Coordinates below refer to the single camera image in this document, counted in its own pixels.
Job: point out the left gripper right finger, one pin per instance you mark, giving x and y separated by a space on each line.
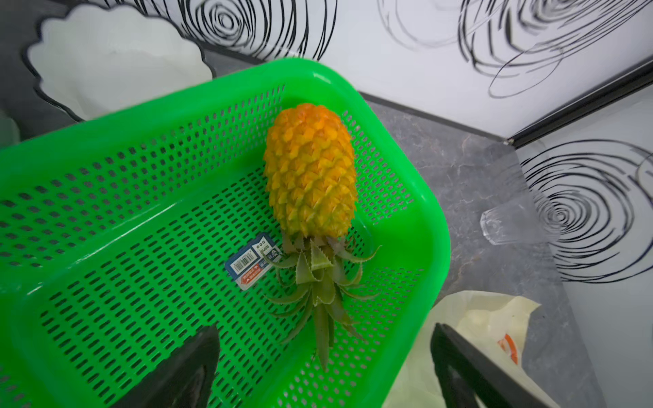
467 377

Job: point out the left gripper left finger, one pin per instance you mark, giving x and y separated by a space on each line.
182 380

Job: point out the yellow printed plastic bag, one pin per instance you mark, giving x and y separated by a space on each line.
496 324

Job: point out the barcode label sticker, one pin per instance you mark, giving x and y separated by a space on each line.
251 262

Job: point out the yellow-orange pineapple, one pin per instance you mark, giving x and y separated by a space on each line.
311 181

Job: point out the white scalloped dish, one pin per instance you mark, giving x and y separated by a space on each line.
95 61

